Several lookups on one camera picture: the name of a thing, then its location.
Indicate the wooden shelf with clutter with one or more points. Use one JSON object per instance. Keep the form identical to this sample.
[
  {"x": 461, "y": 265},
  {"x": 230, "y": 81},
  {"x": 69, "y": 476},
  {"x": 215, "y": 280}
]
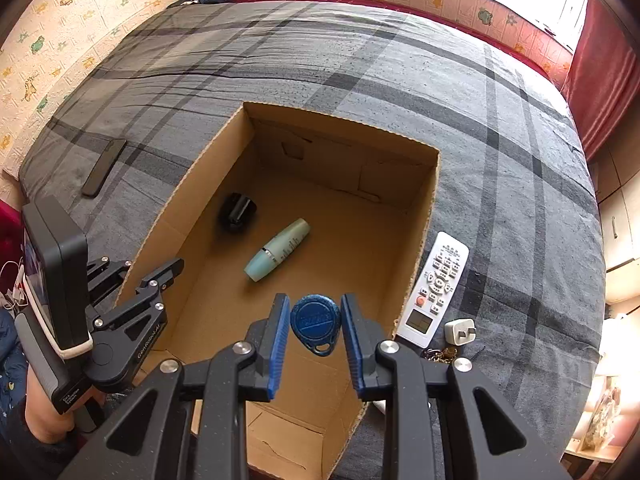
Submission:
[{"x": 606, "y": 426}]

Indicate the cream wardrobe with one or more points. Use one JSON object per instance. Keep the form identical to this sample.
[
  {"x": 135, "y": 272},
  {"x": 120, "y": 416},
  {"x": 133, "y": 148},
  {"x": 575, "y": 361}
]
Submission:
[{"x": 615, "y": 175}]

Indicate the large white charger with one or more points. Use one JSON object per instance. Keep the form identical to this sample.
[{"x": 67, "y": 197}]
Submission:
[{"x": 380, "y": 405}]

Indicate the metal keyring with beads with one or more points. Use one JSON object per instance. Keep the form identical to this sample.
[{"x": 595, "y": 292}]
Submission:
[{"x": 445, "y": 355}]

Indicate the white remote control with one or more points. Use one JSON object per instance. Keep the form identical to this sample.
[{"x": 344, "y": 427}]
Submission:
[{"x": 433, "y": 291}]

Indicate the black cylindrical speaker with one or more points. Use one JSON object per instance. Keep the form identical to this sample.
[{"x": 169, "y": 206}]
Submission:
[{"x": 236, "y": 212}]

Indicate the black smartphone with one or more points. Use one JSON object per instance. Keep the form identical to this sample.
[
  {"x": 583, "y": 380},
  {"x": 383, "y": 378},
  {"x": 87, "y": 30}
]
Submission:
[{"x": 102, "y": 168}]

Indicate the small white plug adapter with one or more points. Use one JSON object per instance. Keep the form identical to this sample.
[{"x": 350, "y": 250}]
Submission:
[{"x": 460, "y": 332}]

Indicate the brown cardboard box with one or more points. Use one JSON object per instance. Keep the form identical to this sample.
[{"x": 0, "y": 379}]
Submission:
[{"x": 367, "y": 194}]

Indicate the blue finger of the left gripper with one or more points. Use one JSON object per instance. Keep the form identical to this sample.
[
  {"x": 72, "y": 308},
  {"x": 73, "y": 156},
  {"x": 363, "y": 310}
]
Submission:
[
  {"x": 104, "y": 276},
  {"x": 146, "y": 296}
]

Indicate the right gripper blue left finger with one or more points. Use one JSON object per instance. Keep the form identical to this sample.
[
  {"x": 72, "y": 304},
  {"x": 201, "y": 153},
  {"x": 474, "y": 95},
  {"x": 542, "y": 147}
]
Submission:
[{"x": 249, "y": 370}]

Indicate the person left hand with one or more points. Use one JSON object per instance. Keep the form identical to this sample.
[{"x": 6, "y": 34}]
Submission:
[{"x": 45, "y": 423}]

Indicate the grey plaid bed sheet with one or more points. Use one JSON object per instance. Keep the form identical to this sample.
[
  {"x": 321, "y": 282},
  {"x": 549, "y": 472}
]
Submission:
[{"x": 513, "y": 182}]

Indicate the red curtain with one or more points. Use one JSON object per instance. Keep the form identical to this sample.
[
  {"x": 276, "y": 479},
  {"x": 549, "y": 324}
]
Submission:
[{"x": 603, "y": 79}]

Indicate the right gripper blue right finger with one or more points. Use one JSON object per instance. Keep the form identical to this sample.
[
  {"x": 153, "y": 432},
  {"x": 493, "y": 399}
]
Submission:
[{"x": 387, "y": 370}]

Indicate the blue oval key fob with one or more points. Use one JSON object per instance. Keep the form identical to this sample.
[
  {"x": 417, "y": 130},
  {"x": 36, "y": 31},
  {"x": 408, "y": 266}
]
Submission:
[{"x": 316, "y": 322}]

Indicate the mint green tube bottle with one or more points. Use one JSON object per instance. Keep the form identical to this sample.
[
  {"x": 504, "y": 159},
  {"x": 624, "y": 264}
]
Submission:
[{"x": 273, "y": 253}]

